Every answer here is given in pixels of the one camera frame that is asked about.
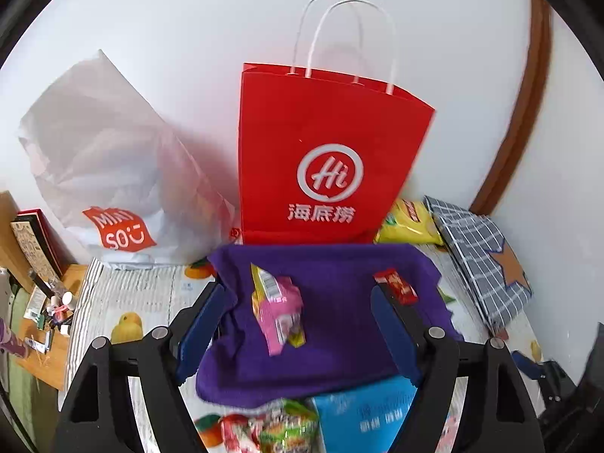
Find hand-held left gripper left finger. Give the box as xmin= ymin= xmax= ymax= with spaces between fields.
xmin=51 ymin=282 xmax=227 ymax=453

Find green cloth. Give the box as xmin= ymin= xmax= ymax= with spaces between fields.
xmin=0 ymin=288 xmax=48 ymax=453

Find blue tissue pack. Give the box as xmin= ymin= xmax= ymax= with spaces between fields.
xmin=311 ymin=375 xmax=418 ymax=453

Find brown door frame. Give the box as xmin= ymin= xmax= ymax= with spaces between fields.
xmin=469 ymin=0 xmax=553 ymax=218

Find grey plaid cloth bag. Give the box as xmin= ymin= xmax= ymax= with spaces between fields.
xmin=422 ymin=195 xmax=534 ymax=336

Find red paper bag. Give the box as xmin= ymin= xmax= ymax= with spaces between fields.
xmin=238 ymin=0 xmax=436 ymax=246

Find wooden nightstand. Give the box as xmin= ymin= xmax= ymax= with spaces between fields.
xmin=14 ymin=264 xmax=90 ymax=392

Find white plastic bag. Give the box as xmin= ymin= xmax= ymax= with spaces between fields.
xmin=18 ymin=48 xmax=237 ymax=270

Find purple towel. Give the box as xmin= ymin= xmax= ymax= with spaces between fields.
xmin=195 ymin=243 xmax=463 ymax=409

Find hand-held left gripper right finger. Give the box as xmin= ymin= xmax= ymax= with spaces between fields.
xmin=369 ymin=279 xmax=548 ymax=453

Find pink and yellow snack packet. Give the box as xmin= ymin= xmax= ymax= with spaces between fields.
xmin=250 ymin=264 xmax=307 ymax=357

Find green snack packet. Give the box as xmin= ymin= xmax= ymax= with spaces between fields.
xmin=257 ymin=399 xmax=322 ymax=453

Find pile of small toiletries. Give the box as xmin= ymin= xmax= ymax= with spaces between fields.
xmin=21 ymin=269 xmax=79 ymax=354

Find red and white candy packet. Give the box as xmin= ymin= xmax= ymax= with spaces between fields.
xmin=219 ymin=413 xmax=262 ymax=453

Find purple bottle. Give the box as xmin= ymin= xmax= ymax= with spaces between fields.
xmin=0 ymin=318 xmax=29 ymax=354

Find fruit print bedsheet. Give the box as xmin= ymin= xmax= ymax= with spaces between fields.
xmin=57 ymin=240 xmax=553 ymax=453

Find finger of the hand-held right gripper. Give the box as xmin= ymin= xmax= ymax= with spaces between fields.
xmin=512 ymin=350 xmax=556 ymax=386

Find red patterned box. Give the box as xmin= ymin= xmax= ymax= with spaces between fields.
xmin=10 ymin=208 xmax=64 ymax=284

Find yellow chip bag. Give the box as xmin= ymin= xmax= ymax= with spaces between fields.
xmin=375 ymin=198 xmax=444 ymax=246

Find wooden headboard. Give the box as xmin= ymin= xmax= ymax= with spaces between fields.
xmin=0 ymin=191 xmax=29 ymax=288

